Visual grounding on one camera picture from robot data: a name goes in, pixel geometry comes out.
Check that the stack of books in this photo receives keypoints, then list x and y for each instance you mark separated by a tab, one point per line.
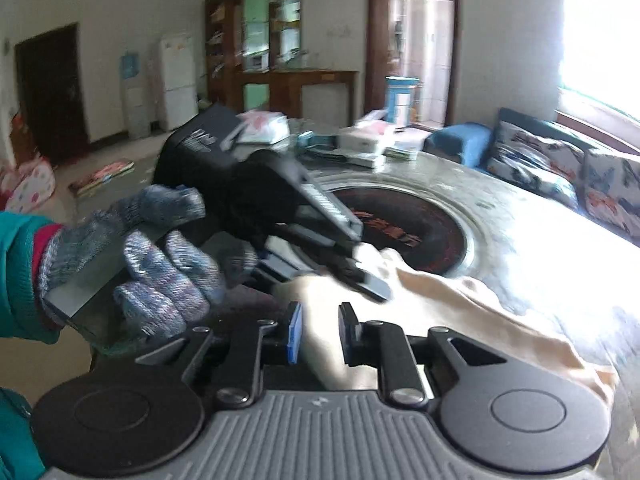
100	177

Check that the blue white bucket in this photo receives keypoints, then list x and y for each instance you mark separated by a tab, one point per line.
401	100

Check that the cream knit sweater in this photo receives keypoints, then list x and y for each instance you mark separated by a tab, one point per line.
450	320

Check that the white refrigerator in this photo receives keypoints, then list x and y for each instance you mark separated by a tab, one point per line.
177	80

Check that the blue sofa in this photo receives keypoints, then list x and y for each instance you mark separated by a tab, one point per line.
460	142

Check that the person's teal jacket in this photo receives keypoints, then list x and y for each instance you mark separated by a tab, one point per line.
15	435

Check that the person's left hand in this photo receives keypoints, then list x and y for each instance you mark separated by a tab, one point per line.
160	285

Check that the white pink box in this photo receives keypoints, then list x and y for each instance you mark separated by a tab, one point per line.
365	135

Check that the pink white tissue pack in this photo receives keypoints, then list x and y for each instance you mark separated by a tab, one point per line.
265	127

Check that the teal packet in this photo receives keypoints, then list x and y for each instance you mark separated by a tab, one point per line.
315	140

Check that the butterfly print cushion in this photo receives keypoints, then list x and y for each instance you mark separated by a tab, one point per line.
535	165
615	195

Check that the flat white box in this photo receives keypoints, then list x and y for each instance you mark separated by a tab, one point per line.
350	157

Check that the window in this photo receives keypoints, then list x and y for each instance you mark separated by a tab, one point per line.
600	25

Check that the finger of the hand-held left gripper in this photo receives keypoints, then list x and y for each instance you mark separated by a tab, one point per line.
367	280

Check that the wooden shelf cabinet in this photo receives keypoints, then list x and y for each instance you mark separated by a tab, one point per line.
230	35

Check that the dark wooden door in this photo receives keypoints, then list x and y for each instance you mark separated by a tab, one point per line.
50	90

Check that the wooden door frame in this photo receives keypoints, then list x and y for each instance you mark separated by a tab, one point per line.
377	35

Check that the water dispenser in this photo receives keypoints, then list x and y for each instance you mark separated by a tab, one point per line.
134	95

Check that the pink dotted bag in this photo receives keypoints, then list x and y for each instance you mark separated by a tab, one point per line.
27	187

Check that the round black hotpot cooktop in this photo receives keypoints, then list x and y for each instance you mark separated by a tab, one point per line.
400	220

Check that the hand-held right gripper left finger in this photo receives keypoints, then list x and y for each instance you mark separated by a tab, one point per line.
295	332

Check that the person's left forearm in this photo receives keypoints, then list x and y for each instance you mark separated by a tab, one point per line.
20	270

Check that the wooden counter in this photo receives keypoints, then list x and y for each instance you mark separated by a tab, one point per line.
320	92

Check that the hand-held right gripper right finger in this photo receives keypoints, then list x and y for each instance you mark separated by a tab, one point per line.
349	335

